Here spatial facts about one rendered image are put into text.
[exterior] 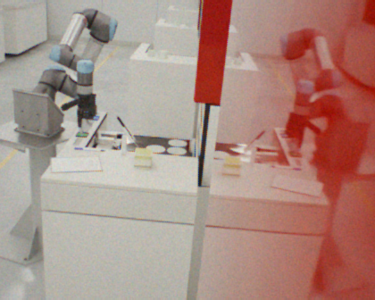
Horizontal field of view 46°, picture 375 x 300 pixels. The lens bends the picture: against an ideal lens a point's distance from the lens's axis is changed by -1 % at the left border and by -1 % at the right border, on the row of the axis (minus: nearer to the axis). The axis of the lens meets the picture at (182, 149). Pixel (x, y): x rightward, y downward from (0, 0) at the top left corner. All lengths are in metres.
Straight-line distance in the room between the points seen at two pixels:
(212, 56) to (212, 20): 0.15
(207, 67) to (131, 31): 8.31
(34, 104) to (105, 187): 0.96
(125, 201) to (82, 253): 0.32
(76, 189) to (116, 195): 0.16
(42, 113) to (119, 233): 0.98
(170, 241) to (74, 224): 0.40
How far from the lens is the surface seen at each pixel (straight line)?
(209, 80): 1.96
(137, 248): 1.92
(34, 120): 2.64
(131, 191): 1.78
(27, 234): 3.17
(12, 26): 8.50
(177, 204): 1.79
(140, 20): 10.16
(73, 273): 2.05
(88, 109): 2.18
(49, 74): 2.69
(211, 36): 1.92
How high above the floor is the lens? 1.79
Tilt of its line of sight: 22 degrees down
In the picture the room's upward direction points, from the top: 5 degrees clockwise
